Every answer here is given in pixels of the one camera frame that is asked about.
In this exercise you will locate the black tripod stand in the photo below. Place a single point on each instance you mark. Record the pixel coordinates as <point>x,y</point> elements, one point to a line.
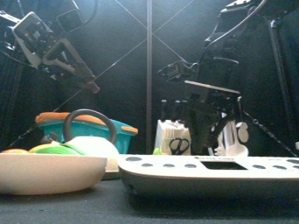
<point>282,87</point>

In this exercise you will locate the white utensil block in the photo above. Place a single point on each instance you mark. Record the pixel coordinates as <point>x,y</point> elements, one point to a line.
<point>169,135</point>

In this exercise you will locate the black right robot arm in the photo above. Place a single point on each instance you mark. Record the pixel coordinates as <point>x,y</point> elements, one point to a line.
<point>240,32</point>

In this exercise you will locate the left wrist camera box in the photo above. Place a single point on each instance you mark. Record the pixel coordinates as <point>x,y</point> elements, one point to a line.
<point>69,19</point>

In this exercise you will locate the orange toy fruit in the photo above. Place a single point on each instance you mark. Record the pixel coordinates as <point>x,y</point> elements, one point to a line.
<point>15,151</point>

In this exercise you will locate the vertical metal frame pole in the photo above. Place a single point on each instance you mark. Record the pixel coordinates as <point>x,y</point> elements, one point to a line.
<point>148,75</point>

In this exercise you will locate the green toy vegetable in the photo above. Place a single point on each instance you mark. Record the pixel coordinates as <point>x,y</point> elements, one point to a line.
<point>53,150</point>

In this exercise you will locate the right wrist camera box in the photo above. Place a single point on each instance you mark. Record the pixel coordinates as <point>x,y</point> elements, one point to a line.
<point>176,71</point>

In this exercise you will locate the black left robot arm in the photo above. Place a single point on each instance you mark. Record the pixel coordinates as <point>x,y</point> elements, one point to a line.
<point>5,35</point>

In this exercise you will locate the white digital scale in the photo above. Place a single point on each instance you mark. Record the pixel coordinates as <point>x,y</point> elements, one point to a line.
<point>210,178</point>

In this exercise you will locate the teal basket orange rim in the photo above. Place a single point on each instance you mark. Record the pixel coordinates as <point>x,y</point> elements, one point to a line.
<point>83,129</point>

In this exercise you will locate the small green toy piece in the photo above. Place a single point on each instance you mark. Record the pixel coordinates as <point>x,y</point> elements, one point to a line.
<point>156,151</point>

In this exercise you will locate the white toy spoon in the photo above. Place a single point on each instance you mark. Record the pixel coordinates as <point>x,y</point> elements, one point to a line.
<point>238,150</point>

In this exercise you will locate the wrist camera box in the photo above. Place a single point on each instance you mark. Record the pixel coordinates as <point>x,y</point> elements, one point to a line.
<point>176,71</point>
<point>69,19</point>

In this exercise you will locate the white bowl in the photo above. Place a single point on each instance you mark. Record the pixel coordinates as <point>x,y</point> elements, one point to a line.
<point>51,173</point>

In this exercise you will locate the black scissors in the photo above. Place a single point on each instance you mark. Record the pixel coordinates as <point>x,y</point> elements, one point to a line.
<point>179,145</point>

